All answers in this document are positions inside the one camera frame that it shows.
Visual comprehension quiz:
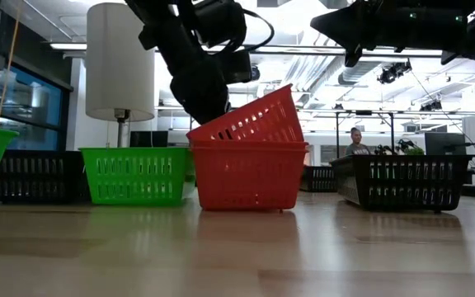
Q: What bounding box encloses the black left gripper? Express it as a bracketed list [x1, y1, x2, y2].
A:
[169, 49, 231, 126]

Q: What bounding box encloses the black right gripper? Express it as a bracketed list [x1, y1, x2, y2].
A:
[310, 0, 447, 54]

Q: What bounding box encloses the red plastic basket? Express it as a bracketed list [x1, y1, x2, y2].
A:
[186, 83, 306, 144]
[190, 140, 309, 212]

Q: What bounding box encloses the dark computer monitor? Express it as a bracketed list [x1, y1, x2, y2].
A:
[424, 131, 468, 156]
[129, 130, 170, 149]

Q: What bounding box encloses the black track spotlight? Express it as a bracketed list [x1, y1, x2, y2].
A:
[420, 98, 444, 113]
[377, 59, 413, 85]

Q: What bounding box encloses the white shade floor lamp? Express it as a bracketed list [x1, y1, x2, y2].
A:
[85, 2, 157, 149]

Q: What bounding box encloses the person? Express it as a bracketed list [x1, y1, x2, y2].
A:
[344, 126, 371, 157]

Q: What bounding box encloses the small green plant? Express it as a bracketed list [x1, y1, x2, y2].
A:
[394, 139, 426, 157]

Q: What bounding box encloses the black plastic basket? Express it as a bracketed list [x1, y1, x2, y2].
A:
[0, 149, 92, 203]
[329, 153, 475, 214]
[300, 165, 338, 193]

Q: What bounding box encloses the dark framed window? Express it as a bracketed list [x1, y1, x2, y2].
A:
[0, 7, 74, 152]

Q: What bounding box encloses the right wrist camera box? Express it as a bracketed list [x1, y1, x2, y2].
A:
[343, 42, 364, 68]

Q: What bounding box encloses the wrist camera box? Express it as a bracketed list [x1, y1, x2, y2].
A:
[343, 42, 364, 68]
[219, 49, 254, 85]

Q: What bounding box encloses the ceiling light rail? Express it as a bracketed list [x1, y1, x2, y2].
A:
[49, 40, 475, 59]

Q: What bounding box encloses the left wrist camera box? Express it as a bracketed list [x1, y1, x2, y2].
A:
[219, 49, 254, 85]

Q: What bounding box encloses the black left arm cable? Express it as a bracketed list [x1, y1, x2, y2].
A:
[237, 7, 276, 54]

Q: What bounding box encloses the black metal frame table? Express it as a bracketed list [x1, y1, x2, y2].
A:
[334, 109, 396, 156]

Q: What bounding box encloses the yellow cord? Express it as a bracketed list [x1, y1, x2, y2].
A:
[0, 7, 22, 126]

